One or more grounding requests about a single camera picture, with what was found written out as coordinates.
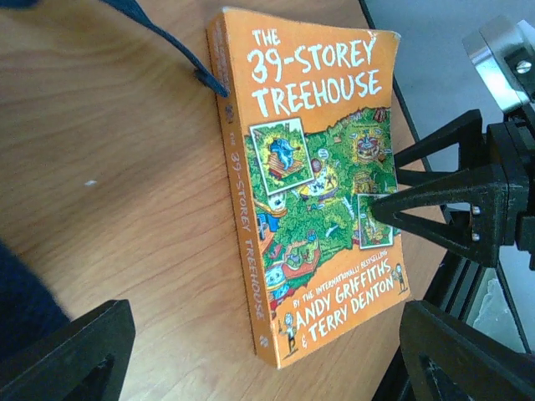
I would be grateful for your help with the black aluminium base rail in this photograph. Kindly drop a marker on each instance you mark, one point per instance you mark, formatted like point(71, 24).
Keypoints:
point(458, 289)

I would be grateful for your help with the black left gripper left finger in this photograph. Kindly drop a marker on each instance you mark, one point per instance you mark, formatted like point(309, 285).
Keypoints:
point(86, 360)

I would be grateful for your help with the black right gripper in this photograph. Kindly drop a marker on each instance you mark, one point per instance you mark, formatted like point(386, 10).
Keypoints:
point(470, 212)

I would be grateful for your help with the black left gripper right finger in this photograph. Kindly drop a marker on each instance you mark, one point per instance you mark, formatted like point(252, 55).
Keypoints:
point(449, 360)

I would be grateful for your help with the orange 39-Storey Treehouse book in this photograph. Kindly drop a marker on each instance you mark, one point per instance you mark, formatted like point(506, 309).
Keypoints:
point(306, 134)

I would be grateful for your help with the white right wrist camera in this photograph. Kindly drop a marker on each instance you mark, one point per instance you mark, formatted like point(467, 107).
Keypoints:
point(502, 53)

